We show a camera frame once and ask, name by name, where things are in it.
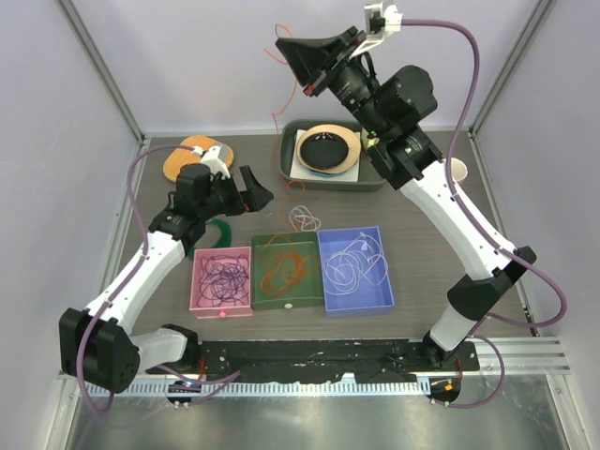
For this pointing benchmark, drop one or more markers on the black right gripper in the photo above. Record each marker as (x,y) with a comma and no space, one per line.
(307,57)

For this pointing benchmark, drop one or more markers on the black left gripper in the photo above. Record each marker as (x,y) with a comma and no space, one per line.
(255,197)

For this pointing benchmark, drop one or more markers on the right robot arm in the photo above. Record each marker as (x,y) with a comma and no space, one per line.
(411,163)

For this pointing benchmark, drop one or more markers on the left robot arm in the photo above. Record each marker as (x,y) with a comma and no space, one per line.
(96,343)

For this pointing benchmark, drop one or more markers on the white square plate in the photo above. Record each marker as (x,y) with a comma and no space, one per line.
(299,171)

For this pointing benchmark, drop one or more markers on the green box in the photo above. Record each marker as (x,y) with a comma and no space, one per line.
(286,271)

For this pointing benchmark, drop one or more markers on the black and tan plate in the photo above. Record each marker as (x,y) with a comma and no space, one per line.
(328,149)

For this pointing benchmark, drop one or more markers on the pink box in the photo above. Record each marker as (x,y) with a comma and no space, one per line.
(221,283)

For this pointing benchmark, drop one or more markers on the yellow mug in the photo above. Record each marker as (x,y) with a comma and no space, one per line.
(367,140)

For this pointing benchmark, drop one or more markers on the dark green tray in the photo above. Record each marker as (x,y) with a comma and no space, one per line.
(368,179)

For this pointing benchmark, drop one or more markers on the blue box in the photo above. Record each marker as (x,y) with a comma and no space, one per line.
(355,272)

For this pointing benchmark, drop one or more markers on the pink mug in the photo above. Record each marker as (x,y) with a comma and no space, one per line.
(459,170)

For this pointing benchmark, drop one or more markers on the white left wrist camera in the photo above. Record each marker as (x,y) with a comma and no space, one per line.
(218,158)

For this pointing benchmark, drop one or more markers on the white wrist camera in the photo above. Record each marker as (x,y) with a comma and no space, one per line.
(218,158)
(382,20)

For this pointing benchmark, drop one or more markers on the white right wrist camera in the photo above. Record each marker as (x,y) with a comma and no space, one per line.
(382,20)

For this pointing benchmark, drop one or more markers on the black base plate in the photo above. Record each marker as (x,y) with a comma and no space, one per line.
(321,361)

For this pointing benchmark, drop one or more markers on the white slotted cable duct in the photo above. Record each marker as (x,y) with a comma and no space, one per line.
(346,387)

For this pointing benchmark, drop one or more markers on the aluminium corner post right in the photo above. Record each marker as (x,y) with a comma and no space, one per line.
(525,38)

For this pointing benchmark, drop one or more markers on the aluminium corner post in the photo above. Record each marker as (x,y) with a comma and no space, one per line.
(95,58)
(525,38)

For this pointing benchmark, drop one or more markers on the aluminium corner post left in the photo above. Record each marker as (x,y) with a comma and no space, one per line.
(95,58)

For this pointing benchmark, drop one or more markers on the aluminium front rail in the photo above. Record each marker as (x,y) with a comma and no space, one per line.
(515,356)

